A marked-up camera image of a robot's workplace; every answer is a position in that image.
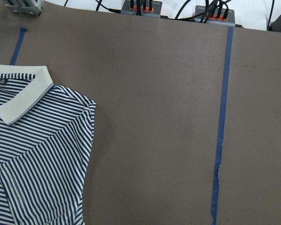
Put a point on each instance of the navy white striped polo shirt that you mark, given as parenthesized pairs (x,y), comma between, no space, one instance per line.
(46,136)

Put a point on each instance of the upper orange black usb hub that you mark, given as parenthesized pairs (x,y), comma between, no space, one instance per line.
(148,8)

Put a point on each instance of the orange black usb hub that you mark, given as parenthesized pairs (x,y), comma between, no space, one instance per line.
(217,18)
(148,8)

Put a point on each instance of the lower orange black usb hub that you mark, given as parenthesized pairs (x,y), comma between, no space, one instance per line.
(217,18)

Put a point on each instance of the aluminium extrusion post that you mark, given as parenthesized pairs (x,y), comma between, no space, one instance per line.
(27,7)

